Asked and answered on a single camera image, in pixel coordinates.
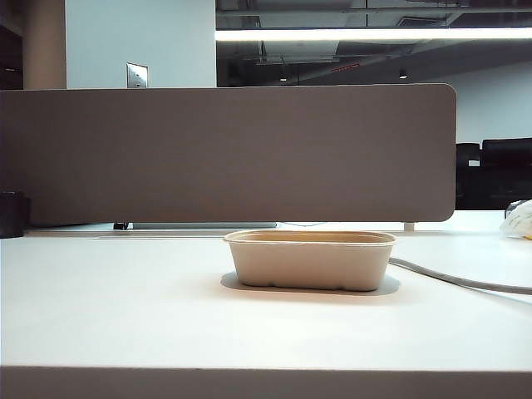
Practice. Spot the beige paper lunch box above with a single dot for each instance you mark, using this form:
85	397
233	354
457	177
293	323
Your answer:
311	266

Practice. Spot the brown desk divider panel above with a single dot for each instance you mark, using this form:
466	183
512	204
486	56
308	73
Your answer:
208	158

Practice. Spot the small black clip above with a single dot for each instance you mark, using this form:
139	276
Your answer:
120	226

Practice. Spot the black ceiling spotlight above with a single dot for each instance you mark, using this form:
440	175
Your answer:
403	74

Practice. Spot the ceiling light strip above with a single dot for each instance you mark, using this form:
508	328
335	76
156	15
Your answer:
374	33

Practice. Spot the white plastic bag green print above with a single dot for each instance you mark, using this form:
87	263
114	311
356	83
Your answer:
517	222

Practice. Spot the black cylindrical object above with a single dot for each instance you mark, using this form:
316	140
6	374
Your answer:
12	216

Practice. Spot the white divider support post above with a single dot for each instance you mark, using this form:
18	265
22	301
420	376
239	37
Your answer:
409	226

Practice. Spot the metal wall plate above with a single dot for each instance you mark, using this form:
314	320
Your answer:
138	75

